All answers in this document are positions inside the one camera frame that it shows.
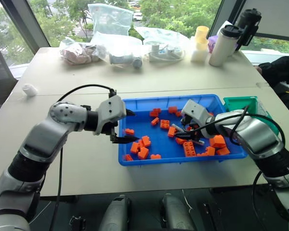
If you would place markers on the yellow plastic cup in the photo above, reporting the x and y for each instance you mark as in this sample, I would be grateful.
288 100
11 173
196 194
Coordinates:
201 34

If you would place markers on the person in black jacket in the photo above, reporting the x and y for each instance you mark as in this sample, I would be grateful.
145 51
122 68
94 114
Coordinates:
280 72

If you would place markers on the white tumbler with black lid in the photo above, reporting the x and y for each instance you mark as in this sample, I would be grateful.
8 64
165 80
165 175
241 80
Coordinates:
219 45

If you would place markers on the large orange toy brick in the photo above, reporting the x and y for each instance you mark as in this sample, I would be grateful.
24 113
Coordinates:
189 149
217 141

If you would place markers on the bag with white cylinder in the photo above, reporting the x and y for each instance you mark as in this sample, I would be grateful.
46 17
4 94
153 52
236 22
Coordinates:
124 56

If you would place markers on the white plastic block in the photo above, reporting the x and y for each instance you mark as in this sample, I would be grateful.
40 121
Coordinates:
198 55

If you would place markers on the blue plastic bin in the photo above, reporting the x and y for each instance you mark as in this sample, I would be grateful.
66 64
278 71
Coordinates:
163 144

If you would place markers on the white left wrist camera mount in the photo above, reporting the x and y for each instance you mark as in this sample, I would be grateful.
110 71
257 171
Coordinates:
110 109

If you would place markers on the dark chair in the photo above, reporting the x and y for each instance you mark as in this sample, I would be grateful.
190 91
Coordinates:
0 72

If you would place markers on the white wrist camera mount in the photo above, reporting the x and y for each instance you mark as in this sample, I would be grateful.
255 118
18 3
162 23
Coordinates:
110 109
195 111

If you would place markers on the grey cylindrical battery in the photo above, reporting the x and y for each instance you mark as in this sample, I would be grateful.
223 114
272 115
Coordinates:
199 142
176 126

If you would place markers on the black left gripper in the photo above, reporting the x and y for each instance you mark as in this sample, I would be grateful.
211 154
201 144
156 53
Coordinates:
107 128

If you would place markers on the large clear plastic bag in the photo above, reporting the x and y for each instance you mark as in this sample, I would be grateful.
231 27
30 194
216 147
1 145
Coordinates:
110 19

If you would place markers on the small white roll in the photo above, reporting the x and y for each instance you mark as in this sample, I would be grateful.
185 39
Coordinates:
29 90

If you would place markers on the green plastic bin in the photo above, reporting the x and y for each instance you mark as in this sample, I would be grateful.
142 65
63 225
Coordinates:
240 103

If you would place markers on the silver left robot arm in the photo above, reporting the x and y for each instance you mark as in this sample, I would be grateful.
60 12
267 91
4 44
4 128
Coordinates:
45 137

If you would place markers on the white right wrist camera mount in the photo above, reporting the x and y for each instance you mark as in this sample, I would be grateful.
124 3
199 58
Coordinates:
195 111

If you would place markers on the grey rounded robot leg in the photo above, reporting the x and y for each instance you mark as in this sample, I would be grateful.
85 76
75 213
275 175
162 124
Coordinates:
115 214
177 213

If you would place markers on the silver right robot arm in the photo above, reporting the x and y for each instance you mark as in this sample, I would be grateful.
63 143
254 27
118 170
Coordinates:
260 137

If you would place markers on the purple packet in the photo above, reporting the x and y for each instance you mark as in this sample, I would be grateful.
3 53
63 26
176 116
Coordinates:
212 43

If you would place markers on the bag with pink items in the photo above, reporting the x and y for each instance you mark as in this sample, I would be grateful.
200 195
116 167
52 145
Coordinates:
77 53

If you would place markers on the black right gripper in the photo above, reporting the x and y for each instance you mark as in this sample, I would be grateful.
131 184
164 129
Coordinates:
187 121

